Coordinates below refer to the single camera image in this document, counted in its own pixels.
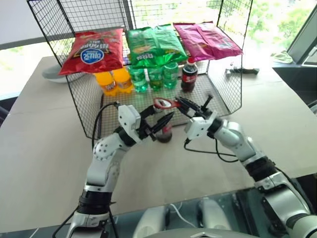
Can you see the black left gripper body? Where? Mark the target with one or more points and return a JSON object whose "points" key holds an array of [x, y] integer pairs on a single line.
{"points": [[144, 129]]}

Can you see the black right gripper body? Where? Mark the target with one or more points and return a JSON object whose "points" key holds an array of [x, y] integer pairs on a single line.
{"points": [[201, 112]]}

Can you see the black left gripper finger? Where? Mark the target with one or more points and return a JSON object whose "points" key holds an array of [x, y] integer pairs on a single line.
{"points": [[148, 111], [162, 122]]}

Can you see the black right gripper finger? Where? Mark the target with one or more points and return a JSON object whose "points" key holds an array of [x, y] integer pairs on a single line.
{"points": [[189, 102], [187, 110]]}

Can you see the red bottle opener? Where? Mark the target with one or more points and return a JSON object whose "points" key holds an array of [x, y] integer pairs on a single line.
{"points": [[174, 104]]}

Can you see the glass cola bottle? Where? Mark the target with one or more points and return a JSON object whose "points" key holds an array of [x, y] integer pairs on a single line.
{"points": [[165, 137]]}

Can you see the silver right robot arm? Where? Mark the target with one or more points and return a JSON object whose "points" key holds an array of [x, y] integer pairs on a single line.
{"points": [[242, 141]]}

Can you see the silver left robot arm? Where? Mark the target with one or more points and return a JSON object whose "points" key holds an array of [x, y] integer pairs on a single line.
{"points": [[104, 158]]}

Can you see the cola plastic bottle red cap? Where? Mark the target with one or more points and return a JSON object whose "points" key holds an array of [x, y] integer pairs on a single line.
{"points": [[189, 79]]}

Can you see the green soda plastic bottle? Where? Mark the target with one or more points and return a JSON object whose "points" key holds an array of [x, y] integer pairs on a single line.
{"points": [[171, 77], [155, 79], [138, 81]]}

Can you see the orange soda plastic bottle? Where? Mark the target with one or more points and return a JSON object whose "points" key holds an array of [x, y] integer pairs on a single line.
{"points": [[123, 83], [106, 85]]}

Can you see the black hand tool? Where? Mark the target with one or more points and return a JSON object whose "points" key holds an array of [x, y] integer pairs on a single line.
{"points": [[244, 71]]}

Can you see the magenta chip bag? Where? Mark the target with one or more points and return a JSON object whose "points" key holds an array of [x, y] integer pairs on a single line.
{"points": [[223, 42], [188, 39]]}

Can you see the green chip bag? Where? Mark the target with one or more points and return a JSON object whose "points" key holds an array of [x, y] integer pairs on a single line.
{"points": [[141, 44], [171, 42]]}

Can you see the red chip bag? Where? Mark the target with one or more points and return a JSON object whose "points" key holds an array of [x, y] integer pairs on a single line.
{"points": [[91, 54]]}

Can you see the grey rounded shape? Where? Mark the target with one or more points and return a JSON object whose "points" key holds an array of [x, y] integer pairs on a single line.
{"points": [[151, 223], [213, 213]]}

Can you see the green white cloth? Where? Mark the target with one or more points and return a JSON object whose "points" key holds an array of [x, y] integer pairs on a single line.
{"points": [[281, 57]]}

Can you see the grey bowl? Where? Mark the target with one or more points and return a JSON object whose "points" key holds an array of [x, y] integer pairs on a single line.
{"points": [[53, 74]]}

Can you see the dark monitor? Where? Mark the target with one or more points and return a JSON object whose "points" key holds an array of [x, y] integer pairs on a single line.
{"points": [[303, 42]]}

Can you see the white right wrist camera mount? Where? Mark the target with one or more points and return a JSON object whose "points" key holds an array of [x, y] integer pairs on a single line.
{"points": [[198, 129]]}

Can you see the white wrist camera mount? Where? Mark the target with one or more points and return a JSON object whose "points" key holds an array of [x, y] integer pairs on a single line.
{"points": [[198, 129], [126, 116]]}

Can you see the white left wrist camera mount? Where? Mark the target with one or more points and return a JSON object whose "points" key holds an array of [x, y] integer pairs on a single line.
{"points": [[126, 116]]}

